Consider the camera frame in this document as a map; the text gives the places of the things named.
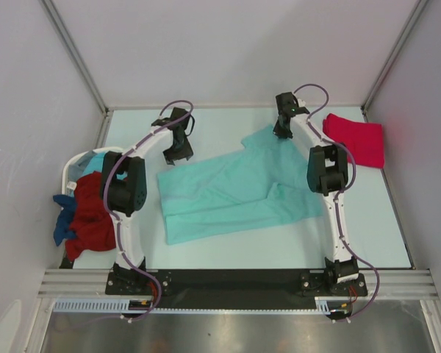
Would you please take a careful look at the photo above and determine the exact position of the aluminium frame rail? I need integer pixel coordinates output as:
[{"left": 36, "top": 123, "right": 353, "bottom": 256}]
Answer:
[{"left": 37, "top": 269, "right": 110, "bottom": 299}]

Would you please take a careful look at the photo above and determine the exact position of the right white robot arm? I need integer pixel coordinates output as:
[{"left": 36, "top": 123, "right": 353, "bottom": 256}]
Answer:
[{"left": 273, "top": 92, "right": 359, "bottom": 295}]

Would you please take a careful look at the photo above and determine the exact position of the teal t-shirt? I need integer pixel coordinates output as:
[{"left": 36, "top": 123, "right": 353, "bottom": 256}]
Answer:
[{"left": 157, "top": 126, "right": 323, "bottom": 245}]

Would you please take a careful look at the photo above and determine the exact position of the dark red t-shirt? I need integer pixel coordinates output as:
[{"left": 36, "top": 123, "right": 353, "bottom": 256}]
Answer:
[{"left": 65, "top": 171, "right": 115, "bottom": 261}]

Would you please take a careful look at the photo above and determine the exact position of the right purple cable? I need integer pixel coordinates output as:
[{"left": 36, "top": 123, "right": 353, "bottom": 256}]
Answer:
[{"left": 293, "top": 83, "right": 382, "bottom": 306}]

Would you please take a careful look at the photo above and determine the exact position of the purple cable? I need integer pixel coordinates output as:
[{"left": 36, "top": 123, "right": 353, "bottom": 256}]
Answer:
[
  {"left": 104, "top": 99, "right": 195, "bottom": 258},
  {"left": 293, "top": 83, "right": 382, "bottom": 306}
]

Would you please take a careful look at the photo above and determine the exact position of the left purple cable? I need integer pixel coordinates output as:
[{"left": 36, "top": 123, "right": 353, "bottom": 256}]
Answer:
[{"left": 104, "top": 99, "right": 195, "bottom": 258}]

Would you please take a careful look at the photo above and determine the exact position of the folded red t-shirt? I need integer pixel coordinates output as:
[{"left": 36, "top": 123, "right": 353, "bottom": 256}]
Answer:
[{"left": 323, "top": 113, "right": 385, "bottom": 169}]

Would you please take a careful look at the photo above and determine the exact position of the dark blue t-shirt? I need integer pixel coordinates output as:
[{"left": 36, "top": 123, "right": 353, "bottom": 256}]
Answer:
[{"left": 53, "top": 194, "right": 76, "bottom": 246}]

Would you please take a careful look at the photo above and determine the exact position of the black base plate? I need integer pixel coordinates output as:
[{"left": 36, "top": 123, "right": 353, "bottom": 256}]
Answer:
[{"left": 105, "top": 268, "right": 368, "bottom": 310}]

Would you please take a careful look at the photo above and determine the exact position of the light blue t-shirt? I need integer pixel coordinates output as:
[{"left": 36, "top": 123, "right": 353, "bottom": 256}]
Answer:
[{"left": 82, "top": 152, "right": 106, "bottom": 177}]

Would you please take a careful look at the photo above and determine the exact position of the white laundry basket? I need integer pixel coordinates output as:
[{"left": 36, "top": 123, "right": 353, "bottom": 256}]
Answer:
[{"left": 61, "top": 146, "right": 123, "bottom": 196}]

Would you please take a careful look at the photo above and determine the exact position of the light blue cable duct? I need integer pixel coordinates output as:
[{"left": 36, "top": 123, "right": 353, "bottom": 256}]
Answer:
[{"left": 54, "top": 299, "right": 152, "bottom": 314}]

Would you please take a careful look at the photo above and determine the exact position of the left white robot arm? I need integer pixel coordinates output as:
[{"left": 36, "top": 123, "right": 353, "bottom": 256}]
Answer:
[{"left": 100, "top": 107, "right": 195, "bottom": 295}]

